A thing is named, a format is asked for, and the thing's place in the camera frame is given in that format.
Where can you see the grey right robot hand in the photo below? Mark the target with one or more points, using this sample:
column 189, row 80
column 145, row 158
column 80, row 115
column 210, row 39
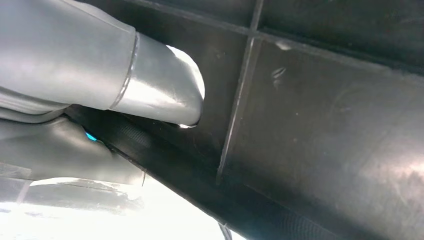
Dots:
column 66, row 59

